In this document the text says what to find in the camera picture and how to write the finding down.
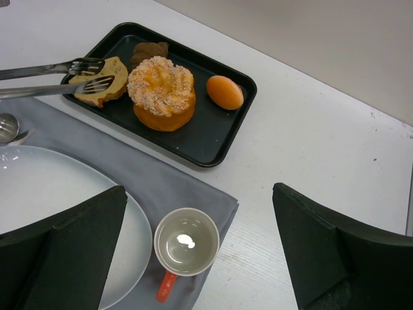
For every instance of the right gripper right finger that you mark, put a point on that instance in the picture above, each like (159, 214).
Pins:
(337, 262)

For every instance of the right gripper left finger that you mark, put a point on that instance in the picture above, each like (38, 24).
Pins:
(62, 261)

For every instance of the silver metal tongs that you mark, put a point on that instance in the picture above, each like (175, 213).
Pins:
(53, 79)

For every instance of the yellow bread slice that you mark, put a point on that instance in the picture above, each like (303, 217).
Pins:
(113, 67)

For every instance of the white oval plate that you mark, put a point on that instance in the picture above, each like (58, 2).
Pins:
(37, 183)

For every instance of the orange mug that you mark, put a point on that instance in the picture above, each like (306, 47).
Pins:
(186, 243)

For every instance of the grey cloth placemat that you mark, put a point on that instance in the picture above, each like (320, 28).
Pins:
(156, 186)

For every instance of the silver spoon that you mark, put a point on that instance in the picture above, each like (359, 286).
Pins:
(9, 127)

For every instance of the large orange sugared bun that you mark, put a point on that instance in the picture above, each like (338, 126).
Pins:
(163, 94)

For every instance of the black rectangular tray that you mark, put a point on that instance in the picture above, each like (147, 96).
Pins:
(207, 137)

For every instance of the small orange round bun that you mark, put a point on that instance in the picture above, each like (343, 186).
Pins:
(224, 92)

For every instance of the brown chocolate pastry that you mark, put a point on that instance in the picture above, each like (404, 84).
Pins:
(143, 51)

